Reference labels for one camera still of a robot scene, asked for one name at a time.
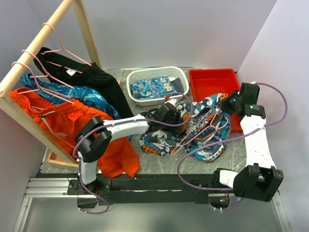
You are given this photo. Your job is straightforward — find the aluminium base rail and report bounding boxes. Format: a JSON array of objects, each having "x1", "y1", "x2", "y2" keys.
[{"x1": 14, "y1": 174, "x2": 291, "y2": 232}]

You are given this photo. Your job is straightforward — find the black mounting base plate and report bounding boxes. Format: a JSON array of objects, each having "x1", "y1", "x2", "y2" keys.
[{"x1": 67, "y1": 174, "x2": 233, "y2": 208}]

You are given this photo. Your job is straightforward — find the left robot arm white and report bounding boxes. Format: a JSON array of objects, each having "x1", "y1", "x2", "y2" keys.
[{"x1": 73, "y1": 99, "x2": 184, "y2": 194}]

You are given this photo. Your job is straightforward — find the orange teal patterned shorts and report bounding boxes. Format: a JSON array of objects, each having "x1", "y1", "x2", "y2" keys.
[{"x1": 139, "y1": 93, "x2": 231, "y2": 162}]

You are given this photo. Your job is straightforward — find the dark grey folded cloth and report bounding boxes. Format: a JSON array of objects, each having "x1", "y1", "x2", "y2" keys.
[{"x1": 170, "y1": 78, "x2": 184, "y2": 93}]

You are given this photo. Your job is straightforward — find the pink hanger with orange shorts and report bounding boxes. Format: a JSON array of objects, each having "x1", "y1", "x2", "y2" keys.
[{"x1": 12, "y1": 61, "x2": 54, "y2": 118}]

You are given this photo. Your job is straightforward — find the pink wire hanger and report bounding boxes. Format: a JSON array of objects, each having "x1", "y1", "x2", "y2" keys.
[{"x1": 171, "y1": 107, "x2": 230, "y2": 162}]

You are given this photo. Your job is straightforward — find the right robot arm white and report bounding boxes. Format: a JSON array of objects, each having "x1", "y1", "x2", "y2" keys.
[{"x1": 211, "y1": 83, "x2": 284, "y2": 202}]

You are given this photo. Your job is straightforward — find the black shorts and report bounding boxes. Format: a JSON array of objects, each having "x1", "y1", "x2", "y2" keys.
[{"x1": 34, "y1": 47, "x2": 134, "y2": 118}]

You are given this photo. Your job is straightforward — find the pink hanger with black shorts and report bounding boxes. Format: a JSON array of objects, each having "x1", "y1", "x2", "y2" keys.
[{"x1": 40, "y1": 22, "x2": 92, "y2": 73}]

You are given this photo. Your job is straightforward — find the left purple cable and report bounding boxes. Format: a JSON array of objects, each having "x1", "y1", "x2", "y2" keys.
[{"x1": 72, "y1": 94, "x2": 194, "y2": 215}]

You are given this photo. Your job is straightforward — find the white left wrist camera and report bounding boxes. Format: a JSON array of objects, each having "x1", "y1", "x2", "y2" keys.
[{"x1": 165, "y1": 95, "x2": 179, "y2": 108}]

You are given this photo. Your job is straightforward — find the blue floral folded shorts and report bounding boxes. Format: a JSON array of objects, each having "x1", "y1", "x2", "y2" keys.
[{"x1": 130, "y1": 76, "x2": 176, "y2": 100}]

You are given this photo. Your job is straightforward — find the wooden clothes rack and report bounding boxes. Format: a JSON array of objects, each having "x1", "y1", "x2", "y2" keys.
[{"x1": 0, "y1": 0, "x2": 101, "y2": 163}]

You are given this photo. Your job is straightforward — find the blue leaf print shorts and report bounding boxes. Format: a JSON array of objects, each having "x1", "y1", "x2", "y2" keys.
[{"x1": 19, "y1": 72, "x2": 133, "y2": 143}]

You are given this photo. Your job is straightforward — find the purple cable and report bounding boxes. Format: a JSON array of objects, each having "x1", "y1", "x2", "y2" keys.
[
  {"x1": 72, "y1": 94, "x2": 194, "y2": 215},
  {"x1": 177, "y1": 82, "x2": 288, "y2": 211}
]

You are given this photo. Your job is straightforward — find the white perforated plastic basket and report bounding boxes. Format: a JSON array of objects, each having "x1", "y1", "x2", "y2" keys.
[{"x1": 126, "y1": 66, "x2": 189, "y2": 106}]

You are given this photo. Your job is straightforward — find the red plastic tray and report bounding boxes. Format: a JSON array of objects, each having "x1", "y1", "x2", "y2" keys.
[{"x1": 188, "y1": 68, "x2": 244, "y2": 134}]

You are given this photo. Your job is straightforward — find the pink hanger with blue shorts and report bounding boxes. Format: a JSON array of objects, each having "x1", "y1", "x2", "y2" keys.
[{"x1": 22, "y1": 50, "x2": 73, "y2": 104}]

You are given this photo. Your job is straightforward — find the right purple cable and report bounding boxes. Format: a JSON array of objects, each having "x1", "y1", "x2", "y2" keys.
[{"x1": 177, "y1": 82, "x2": 288, "y2": 211}]

